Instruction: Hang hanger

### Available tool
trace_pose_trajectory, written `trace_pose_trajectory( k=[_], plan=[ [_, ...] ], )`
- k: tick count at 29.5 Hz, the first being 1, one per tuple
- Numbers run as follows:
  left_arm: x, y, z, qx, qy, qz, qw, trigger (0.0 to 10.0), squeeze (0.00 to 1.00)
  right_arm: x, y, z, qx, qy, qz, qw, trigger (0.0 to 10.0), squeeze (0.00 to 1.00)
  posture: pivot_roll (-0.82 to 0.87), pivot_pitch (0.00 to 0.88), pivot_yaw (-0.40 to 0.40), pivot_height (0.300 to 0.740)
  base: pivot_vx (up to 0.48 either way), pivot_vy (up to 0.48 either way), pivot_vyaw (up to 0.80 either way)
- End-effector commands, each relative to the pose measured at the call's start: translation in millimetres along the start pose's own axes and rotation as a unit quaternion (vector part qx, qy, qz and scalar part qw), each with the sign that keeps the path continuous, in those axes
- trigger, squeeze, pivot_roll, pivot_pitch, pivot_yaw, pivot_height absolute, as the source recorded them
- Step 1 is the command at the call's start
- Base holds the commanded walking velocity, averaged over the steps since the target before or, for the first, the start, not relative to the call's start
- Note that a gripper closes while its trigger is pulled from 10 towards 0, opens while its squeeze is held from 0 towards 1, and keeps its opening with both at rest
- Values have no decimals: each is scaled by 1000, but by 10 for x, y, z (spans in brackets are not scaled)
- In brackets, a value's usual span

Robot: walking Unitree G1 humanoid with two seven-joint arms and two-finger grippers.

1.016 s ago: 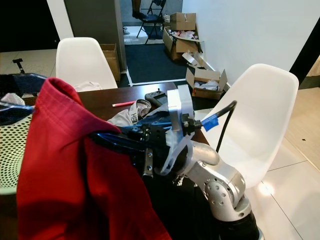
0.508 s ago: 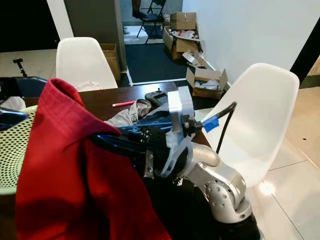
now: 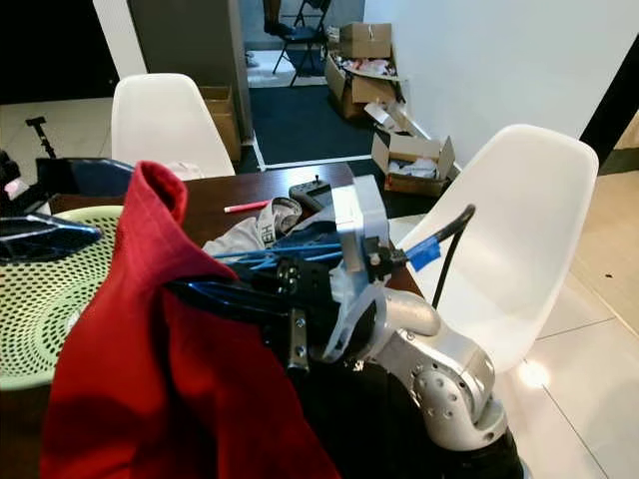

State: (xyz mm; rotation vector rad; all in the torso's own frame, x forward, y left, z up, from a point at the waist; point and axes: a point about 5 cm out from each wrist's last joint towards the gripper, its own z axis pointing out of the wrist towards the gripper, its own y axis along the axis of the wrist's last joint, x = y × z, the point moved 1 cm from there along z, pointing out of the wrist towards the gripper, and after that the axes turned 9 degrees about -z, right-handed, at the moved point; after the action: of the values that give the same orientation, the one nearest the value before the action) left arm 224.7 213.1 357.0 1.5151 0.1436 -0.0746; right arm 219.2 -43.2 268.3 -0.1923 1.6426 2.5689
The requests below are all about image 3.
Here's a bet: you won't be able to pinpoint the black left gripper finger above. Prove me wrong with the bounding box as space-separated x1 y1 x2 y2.
37 157 137 202
0 214 104 267

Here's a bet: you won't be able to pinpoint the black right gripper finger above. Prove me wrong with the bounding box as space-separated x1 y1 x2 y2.
163 275 293 327

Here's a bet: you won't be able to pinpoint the blue plastic hanger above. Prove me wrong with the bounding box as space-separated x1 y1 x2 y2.
210 239 345 275

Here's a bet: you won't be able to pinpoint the red garment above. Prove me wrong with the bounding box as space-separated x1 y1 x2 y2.
40 160 345 479

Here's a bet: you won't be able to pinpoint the black tripod stand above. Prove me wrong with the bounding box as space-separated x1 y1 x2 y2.
25 116 61 161

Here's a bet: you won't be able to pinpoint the blue denim jeans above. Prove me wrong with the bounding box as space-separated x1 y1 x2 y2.
265 215 350 260

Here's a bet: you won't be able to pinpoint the white t-shirt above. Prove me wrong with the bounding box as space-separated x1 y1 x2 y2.
205 195 311 255

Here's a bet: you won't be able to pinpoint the green plastic laundry basket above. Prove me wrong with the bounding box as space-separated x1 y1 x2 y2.
0 205 126 392

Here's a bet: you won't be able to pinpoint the red pen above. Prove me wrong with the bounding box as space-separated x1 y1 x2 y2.
225 200 273 215

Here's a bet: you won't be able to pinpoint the black remote controller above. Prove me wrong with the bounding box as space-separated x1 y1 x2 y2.
288 178 335 213

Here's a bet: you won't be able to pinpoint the white plastic chair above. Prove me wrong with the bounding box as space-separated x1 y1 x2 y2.
110 73 236 181
399 124 600 375

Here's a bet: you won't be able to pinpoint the blue tape tag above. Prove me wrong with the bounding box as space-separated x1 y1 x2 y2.
404 235 443 272

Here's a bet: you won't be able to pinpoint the tall cardboard box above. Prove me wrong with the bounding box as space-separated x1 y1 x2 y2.
200 86 241 161

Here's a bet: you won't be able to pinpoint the dark blue floor mat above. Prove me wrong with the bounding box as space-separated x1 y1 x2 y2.
250 85 385 169

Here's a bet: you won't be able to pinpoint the small open cardboard box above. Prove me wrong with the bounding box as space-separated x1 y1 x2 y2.
371 130 458 196

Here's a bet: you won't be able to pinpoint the torn cardboard box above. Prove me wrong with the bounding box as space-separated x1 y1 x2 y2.
362 98 410 136

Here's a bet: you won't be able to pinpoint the large open cardboard box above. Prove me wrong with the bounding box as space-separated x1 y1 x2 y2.
324 52 405 119

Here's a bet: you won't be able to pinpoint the person legs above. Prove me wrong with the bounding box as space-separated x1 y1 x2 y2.
263 0 296 39

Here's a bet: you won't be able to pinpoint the closed cardboard box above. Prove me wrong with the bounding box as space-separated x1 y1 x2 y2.
339 22 395 59

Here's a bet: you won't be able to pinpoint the black folding chair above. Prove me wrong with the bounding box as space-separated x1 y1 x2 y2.
275 0 330 76

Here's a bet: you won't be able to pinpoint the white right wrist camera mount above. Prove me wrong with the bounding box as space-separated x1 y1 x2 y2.
319 175 420 365

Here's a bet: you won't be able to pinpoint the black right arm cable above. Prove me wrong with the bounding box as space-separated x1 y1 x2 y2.
399 203 478 310

